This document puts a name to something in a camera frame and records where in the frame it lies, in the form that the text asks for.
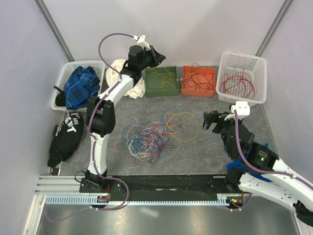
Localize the white crumpled cloth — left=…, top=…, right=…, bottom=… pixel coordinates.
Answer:
left=105, top=59, right=146, bottom=99

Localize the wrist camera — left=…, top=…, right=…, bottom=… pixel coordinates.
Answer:
left=224, top=101, right=250, bottom=120
left=133, top=35, right=151, bottom=50

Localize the white cable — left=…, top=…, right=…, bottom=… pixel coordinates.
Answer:
left=126, top=124, right=164, bottom=162

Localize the red cable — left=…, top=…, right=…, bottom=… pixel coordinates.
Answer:
left=221, top=51, right=256, bottom=98
left=219, top=68, right=258, bottom=101

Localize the dark blue cable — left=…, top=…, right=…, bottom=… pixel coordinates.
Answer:
left=132, top=156, right=157, bottom=167

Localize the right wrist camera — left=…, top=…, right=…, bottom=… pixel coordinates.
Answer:
left=224, top=101, right=250, bottom=120

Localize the green tray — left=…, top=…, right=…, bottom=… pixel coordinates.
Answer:
left=144, top=66, right=180, bottom=97

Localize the pink cable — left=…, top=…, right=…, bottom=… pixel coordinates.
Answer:
left=127, top=119, right=178, bottom=165

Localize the right aluminium frame post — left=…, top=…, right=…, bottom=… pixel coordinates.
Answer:
left=255, top=0, right=294, bottom=57

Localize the blue fleece cloth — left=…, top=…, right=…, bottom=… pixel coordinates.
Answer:
left=226, top=158, right=271, bottom=183

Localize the empty white basket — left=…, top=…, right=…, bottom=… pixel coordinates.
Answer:
left=216, top=51, right=268, bottom=107

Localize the aluminium frame post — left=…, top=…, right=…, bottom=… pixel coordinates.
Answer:
left=255, top=0, right=294, bottom=57
left=34, top=0, right=74, bottom=62

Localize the orange tray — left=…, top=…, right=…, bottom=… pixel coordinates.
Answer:
left=181, top=66, right=216, bottom=97

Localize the light blue cable duct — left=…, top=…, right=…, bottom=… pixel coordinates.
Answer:
left=45, top=195, right=229, bottom=206

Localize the short yellow cable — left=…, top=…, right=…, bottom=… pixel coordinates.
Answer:
left=146, top=70, right=172, bottom=91

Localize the white basket with clothes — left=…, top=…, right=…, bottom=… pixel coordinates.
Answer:
left=51, top=60, right=105, bottom=113

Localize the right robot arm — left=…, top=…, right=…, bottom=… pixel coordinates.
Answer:
left=203, top=105, right=313, bottom=226

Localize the black printed t-shirt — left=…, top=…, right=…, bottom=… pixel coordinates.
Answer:
left=47, top=112, right=84, bottom=168

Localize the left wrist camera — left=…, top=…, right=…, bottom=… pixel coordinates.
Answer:
left=133, top=35, right=151, bottom=50

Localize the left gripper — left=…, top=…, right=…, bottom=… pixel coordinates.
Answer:
left=139, top=46, right=166, bottom=71

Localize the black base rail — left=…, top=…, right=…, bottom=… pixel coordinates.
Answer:
left=79, top=174, right=242, bottom=201

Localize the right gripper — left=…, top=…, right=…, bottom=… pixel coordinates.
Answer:
left=202, top=110, right=242, bottom=157

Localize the blue plaid cloth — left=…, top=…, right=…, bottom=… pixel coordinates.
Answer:
left=64, top=66, right=100, bottom=110

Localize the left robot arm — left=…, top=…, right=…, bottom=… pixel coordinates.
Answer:
left=85, top=46, right=166, bottom=192

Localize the black cable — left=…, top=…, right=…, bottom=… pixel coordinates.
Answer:
left=182, top=72, right=211, bottom=96

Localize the left aluminium frame post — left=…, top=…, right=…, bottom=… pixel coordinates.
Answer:
left=34, top=0, right=74, bottom=62

